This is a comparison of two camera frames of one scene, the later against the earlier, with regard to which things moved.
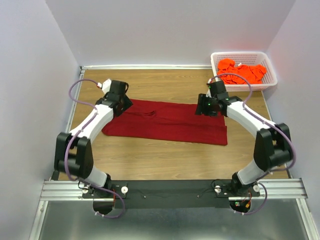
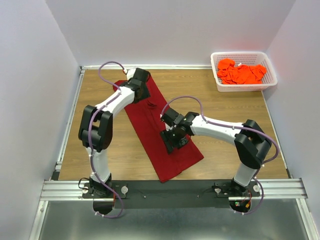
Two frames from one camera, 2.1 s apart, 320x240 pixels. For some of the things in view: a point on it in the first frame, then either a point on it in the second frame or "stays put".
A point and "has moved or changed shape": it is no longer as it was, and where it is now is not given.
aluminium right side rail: [270, 119] stays put
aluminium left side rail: [82, 69] stays put
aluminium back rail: [83, 66] stays put
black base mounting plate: [174, 193] stays put
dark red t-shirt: [170, 122] has moved or changed shape
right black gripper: [200, 106] -> [167, 142]
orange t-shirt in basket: [255, 73] stays put
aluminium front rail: [71, 191] stays put
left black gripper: [125, 105] -> [145, 93]
